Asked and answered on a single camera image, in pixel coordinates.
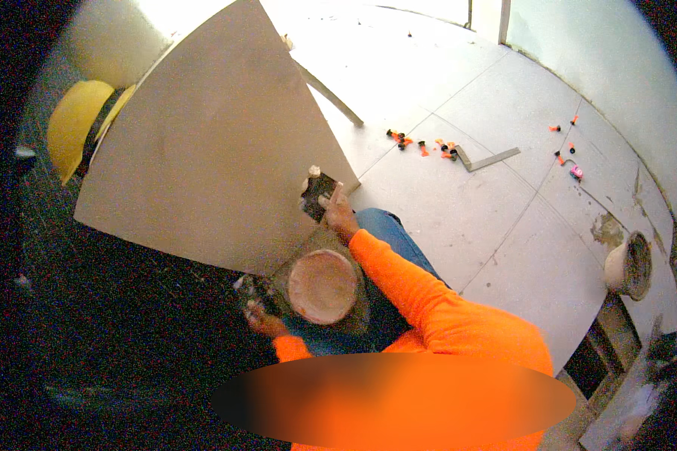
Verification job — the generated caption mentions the large beige tile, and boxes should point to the large beige tile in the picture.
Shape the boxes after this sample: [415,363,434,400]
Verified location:
[73,0,362,277]

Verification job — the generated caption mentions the yellow hard hat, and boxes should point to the yellow hard hat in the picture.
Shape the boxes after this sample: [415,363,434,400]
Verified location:
[46,79,138,187]

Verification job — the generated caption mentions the person's right hand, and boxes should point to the person's right hand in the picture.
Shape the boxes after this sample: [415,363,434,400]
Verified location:
[317,183,361,245]

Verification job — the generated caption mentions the dark mortar-stained tool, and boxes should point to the dark mortar-stained tool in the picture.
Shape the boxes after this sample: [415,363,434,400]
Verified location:
[234,274,287,318]

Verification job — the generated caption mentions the white door frame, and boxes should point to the white door frame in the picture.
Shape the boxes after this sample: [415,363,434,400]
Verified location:
[465,0,512,46]

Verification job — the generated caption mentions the large white bucket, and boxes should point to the large white bucket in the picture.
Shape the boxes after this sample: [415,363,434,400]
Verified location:
[65,0,176,90]

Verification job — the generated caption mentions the person's legs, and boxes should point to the person's legs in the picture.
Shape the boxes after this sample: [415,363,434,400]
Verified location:
[293,207,450,356]

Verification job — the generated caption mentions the metal carpenter square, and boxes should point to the metal carpenter square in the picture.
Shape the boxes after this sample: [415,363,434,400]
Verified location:
[452,144,521,173]

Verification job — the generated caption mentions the cluster of orange levelling clips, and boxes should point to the cluster of orange levelling clips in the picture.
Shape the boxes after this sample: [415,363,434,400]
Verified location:
[386,129,459,161]

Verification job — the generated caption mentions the long metal straightedge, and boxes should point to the long metal straightedge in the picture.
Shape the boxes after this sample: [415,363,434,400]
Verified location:
[293,59,365,128]

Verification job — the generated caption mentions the round mortar bucket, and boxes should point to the round mortar bucket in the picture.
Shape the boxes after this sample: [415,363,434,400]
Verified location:
[270,224,371,337]

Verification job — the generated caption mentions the person's body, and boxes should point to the person's body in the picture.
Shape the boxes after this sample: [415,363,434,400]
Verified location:
[271,282,557,451]

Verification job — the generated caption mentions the dirty white bucket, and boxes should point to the dirty white bucket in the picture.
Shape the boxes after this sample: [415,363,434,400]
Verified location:
[603,230,653,302]

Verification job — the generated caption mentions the grey tile strip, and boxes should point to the grey tile strip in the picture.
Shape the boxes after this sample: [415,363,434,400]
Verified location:
[578,338,677,451]

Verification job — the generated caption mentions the person's left hand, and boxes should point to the person's left hand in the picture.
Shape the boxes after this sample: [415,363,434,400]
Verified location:
[245,300,290,339]

